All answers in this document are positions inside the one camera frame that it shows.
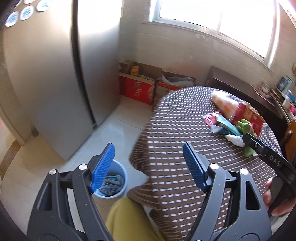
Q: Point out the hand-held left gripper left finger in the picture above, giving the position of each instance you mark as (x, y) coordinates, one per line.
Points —
(103, 169)

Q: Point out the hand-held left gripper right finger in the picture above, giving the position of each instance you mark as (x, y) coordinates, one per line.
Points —
(194, 166)

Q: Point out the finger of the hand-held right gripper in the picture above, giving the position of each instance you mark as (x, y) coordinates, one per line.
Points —
(252, 142)

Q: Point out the blue white carton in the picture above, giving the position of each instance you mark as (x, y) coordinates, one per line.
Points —
(114, 180)

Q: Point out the blue plastic bucket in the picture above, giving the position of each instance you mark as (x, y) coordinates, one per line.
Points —
(120, 170)

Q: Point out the teal white packet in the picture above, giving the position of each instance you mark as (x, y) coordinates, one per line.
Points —
(227, 127)

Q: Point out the red snack bag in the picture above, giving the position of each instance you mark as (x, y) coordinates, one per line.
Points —
(251, 113)

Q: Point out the white orange plastic bag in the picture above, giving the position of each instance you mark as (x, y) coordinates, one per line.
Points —
(225, 104)

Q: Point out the red white wrapper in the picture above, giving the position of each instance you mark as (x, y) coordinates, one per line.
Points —
(211, 119)

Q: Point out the person's right hand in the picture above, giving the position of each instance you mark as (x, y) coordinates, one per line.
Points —
(267, 194)

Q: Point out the brown polka-dot tablecloth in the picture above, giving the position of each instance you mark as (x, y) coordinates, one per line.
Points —
(175, 143)

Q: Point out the pink placemat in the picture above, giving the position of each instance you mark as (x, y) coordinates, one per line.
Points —
(257, 91)

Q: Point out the person's yellow trouser leg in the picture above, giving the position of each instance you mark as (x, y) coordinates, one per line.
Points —
(129, 222)

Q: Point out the dark wooden cabinet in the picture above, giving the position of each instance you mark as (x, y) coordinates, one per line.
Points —
(231, 81)

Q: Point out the row of books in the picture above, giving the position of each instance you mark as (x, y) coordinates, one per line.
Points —
(285, 85)

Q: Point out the brown cardboard box orange stripe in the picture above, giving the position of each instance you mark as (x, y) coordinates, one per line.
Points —
(171, 87)

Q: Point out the red cardboard box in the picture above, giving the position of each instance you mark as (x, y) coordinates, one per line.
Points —
(136, 89)

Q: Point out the small yellow box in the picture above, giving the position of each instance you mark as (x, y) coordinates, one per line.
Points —
(135, 70)

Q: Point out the silver double-door refrigerator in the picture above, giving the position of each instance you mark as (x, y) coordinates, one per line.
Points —
(46, 81)

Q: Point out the white framed sliding window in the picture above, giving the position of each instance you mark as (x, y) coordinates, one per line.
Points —
(196, 14)

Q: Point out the group of round character magnets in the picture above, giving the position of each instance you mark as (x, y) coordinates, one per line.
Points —
(11, 19)

